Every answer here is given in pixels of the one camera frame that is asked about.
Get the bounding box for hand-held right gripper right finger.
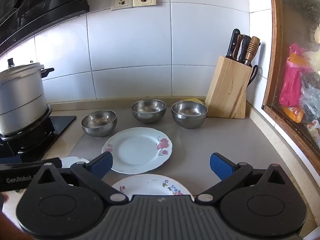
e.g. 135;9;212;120
195;152;294;204

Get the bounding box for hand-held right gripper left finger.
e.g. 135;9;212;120
27;152;129;204

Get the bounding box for small plain white plate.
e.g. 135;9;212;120
61;156;90;169

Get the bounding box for large red-flower white plate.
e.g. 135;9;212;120
102;127;173;175

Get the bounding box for stainless steel bowl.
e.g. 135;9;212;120
171;101;208;130
131;99;167;124
81;110;117;138

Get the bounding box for small-flower white plate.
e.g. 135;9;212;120
111;174;194;202

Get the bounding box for person's left forearm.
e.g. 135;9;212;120
0;212;28;240

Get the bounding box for grey counter mat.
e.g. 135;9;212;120
69;107;283;196

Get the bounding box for black gas stove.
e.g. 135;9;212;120
0;105;77;164

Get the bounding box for yellow sponge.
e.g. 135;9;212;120
180;97;205;104

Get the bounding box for wooden knife block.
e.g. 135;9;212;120
204;55;253;119

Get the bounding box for aluminium pressure cooker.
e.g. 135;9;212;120
0;58;55;137

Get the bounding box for orange snack packet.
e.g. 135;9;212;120
282;105;306;123

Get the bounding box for pink plastic bag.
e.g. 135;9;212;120
279;44;313;107

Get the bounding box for clear plastic bag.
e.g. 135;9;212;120
300;76;320;125

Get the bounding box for black range hood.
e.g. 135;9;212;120
0;0;90;55

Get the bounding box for black handle scissors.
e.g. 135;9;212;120
246;64;259;89

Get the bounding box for light wooden handle knife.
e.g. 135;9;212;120
244;36;261;67

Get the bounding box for black ribbed handle knife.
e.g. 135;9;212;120
238;35;251;63

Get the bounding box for brown handle knife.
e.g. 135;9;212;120
232;34;244;60

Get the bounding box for black riveted handle knife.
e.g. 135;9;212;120
226;29;241;58

